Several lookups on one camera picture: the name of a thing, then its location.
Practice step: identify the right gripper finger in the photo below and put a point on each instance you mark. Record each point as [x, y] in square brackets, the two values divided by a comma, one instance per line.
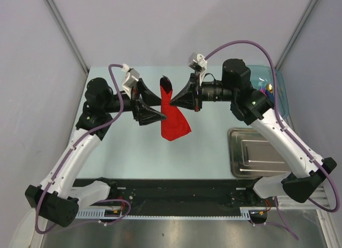
[186, 101]
[189, 89]

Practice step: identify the stainless steel tray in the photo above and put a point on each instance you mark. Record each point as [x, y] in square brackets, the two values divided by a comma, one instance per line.
[252, 156]

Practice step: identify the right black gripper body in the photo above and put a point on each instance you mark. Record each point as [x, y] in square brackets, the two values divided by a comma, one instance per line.
[199, 88]

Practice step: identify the white slotted cable duct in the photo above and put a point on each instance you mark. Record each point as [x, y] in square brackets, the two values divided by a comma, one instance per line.
[104, 214]

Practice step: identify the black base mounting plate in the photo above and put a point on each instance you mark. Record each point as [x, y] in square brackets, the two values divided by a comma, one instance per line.
[188, 199]

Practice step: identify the purple metal spoon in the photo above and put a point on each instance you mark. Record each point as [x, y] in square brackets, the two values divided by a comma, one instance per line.
[165, 83]

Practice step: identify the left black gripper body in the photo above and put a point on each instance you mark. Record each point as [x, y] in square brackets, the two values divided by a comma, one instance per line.
[135, 96]

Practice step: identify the pink rolled napkin bundle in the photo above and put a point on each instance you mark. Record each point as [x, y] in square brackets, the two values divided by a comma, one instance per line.
[263, 89]

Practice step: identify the aluminium rail profile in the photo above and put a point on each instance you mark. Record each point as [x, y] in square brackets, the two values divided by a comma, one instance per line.
[319, 196]

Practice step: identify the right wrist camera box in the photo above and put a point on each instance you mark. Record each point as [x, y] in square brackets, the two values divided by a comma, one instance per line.
[197, 62]

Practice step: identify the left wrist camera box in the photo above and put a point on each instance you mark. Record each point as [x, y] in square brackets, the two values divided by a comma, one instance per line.
[130, 80]

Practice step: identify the blue transparent plastic bin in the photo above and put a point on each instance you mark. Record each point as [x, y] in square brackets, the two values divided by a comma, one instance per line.
[262, 76]

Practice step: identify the navy rolled napkin bundle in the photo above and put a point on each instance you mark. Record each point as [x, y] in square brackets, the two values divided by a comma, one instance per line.
[270, 92]

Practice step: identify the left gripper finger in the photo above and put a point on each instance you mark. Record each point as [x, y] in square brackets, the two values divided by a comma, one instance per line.
[145, 96]
[147, 115]

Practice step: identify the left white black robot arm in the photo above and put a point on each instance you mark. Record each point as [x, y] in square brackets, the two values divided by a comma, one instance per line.
[53, 198]

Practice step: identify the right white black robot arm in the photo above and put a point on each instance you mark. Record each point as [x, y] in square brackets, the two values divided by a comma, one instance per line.
[308, 169]

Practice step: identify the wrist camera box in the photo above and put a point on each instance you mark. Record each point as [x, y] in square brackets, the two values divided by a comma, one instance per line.
[130, 80]
[197, 62]

